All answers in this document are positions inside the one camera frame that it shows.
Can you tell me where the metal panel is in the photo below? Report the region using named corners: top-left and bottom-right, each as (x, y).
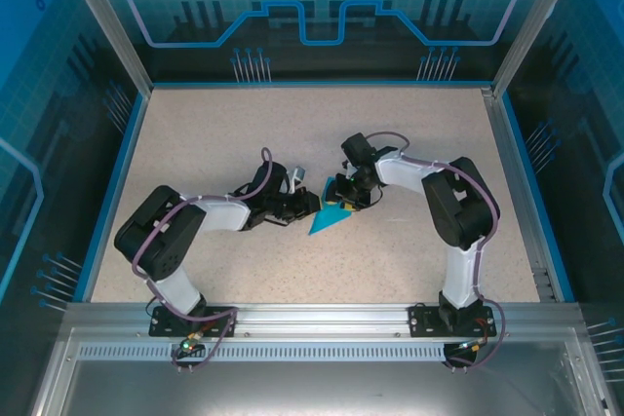
top-left (28, 327), bottom-right (615, 416)

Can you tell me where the thin black right gripper cable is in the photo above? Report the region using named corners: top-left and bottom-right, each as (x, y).
top-left (359, 185), bottom-right (385, 211)

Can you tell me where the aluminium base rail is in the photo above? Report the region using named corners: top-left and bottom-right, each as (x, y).
top-left (65, 302), bottom-right (581, 337)

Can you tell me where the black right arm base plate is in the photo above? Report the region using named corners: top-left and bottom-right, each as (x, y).
top-left (408, 303), bottom-right (494, 338)

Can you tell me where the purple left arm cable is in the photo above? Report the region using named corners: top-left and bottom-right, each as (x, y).
top-left (132, 146), bottom-right (274, 373)

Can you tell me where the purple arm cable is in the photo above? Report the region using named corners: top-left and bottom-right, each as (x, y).
top-left (365, 131), bottom-right (506, 371)
top-left (132, 146), bottom-right (274, 373)

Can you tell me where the slotted metal cable duct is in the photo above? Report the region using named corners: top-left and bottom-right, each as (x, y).
top-left (76, 343), bottom-right (574, 362)

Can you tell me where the aluminium side rail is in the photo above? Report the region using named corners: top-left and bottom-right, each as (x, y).
top-left (480, 87), bottom-right (560, 303)

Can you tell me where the cable connector with green light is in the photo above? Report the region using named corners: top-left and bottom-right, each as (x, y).
top-left (170, 332), bottom-right (205, 358)

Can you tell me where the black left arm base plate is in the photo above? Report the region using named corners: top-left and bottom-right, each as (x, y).
top-left (148, 305), bottom-right (239, 339)

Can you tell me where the cable connector with orange wire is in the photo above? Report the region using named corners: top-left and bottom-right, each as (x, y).
top-left (446, 337), bottom-right (491, 357)

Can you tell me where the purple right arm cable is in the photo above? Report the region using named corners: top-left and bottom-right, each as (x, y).
top-left (365, 131), bottom-right (506, 371)

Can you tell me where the aluminium frame post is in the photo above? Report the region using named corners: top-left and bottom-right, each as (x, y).
top-left (491, 0), bottom-right (586, 98)
top-left (54, 0), bottom-right (155, 95)

